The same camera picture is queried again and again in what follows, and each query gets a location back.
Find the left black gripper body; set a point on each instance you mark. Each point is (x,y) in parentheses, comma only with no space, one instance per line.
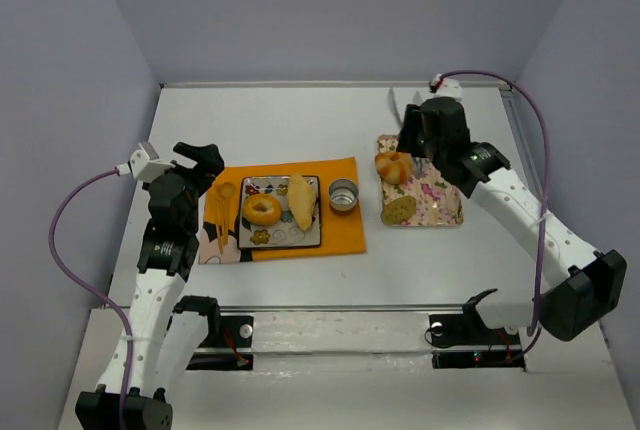
(187,170)

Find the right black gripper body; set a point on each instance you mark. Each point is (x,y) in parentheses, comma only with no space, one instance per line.
(417,126)

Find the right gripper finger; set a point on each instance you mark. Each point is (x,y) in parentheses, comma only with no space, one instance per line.
(412,126)
(422,147)

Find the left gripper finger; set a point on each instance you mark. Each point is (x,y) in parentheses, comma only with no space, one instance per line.
(206,158)
(205,176)

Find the metal tongs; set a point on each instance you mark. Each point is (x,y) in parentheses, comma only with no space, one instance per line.
(419,165)

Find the golden bagel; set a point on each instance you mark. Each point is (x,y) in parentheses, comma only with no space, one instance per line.
(262,210)

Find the triangular pastry bread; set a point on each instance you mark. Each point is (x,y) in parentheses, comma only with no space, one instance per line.
(301,198)

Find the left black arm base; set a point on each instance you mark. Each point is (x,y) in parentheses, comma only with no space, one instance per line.
(230,349)

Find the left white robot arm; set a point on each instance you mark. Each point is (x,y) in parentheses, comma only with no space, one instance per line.
(164,327)

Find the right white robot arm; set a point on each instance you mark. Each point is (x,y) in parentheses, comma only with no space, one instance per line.
(575,285)

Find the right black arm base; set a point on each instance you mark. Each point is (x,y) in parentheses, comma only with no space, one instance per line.
(458,343)

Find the striped round bread roll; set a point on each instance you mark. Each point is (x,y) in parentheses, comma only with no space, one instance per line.
(394,167)

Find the orange plastic spoon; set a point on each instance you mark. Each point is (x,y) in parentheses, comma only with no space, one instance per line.
(225,191)

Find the floral rectangular tray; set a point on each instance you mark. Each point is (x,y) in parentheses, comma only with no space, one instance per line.
(437,202)

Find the green speckled cookie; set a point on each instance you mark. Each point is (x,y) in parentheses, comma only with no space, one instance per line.
(399,210)

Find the small metal cup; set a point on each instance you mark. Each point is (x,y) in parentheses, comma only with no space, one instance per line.
(343,195)

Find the square floral plate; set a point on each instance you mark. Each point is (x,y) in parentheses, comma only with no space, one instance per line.
(285,233)

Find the orange cartoon placemat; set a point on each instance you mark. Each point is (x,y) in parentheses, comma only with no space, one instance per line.
(341,233)

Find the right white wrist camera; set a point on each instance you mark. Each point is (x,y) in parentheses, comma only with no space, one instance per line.
(440,86)

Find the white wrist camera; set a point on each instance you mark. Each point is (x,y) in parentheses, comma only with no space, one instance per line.
(146,165)
(440,86)

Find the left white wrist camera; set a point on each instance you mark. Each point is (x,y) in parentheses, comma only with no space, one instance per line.
(146,165)

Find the metal table rail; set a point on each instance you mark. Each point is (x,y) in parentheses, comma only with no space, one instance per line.
(344,308)

